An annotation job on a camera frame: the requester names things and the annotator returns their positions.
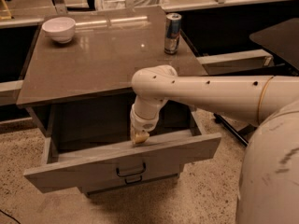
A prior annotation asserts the grey top drawer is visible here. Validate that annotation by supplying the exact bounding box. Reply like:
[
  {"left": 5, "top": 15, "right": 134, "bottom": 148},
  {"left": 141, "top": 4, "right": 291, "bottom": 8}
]
[{"left": 24, "top": 114, "right": 221, "bottom": 192}]

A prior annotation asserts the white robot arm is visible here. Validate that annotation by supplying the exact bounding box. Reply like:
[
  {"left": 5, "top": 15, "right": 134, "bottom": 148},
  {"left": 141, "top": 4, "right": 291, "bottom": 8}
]
[{"left": 131, "top": 65, "right": 299, "bottom": 224}]

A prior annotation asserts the grey drawer cabinet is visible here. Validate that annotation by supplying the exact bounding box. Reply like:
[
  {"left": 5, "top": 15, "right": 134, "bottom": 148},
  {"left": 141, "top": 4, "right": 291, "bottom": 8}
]
[{"left": 16, "top": 6, "right": 208, "bottom": 198}]

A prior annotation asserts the black wheeled stand base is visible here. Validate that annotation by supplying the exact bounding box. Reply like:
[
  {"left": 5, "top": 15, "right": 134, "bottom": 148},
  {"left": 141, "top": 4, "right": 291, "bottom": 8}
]
[{"left": 214, "top": 114, "right": 256, "bottom": 147}]

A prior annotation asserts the blue silver drink can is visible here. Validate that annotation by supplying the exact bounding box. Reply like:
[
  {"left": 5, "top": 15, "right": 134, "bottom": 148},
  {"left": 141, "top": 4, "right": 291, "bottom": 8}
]
[{"left": 164, "top": 13, "right": 181, "bottom": 54}]

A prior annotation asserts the white bowl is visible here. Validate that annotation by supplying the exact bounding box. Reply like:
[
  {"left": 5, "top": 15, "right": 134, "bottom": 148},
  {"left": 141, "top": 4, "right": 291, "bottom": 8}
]
[{"left": 42, "top": 17, "right": 76, "bottom": 44}]

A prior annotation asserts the clear plastic bin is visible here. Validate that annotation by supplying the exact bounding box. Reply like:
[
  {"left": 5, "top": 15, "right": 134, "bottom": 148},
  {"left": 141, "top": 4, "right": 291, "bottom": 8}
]
[{"left": 95, "top": 0, "right": 168, "bottom": 10}]

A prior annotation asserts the dark round side table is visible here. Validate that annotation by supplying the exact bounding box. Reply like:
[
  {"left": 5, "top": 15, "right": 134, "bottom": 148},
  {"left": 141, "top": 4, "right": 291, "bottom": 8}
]
[{"left": 249, "top": 18, "right": 299, "bottom": 70}]

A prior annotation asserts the black floor cable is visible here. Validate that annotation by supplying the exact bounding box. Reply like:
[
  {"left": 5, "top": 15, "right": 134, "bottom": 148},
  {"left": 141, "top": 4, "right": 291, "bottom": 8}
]
[{"left": 0, "top": 209, "right": 21, "bottom": 224}]

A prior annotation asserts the yellow wooden frame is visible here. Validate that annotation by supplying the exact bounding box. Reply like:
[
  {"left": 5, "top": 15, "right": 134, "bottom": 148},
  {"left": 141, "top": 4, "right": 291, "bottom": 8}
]
[{"left": 0, "top": 0, "right": 13, "bottom": 21}]

